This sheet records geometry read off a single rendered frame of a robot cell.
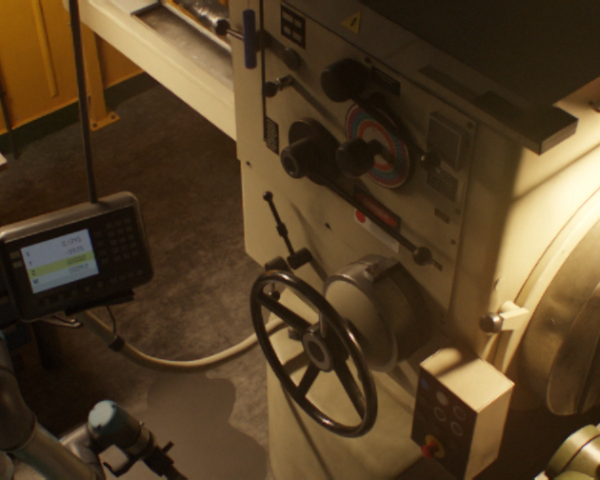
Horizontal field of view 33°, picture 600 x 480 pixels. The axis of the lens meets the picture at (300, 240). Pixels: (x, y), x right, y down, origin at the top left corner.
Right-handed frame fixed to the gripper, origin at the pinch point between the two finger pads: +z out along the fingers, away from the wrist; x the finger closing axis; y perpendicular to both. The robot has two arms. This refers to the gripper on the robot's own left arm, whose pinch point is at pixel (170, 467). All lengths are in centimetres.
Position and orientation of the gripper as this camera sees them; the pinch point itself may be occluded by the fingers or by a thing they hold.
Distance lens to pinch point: 256.9
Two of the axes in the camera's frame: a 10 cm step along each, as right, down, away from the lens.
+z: 3.8, 5.5, 7.4
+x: -6.3, -4.3, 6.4
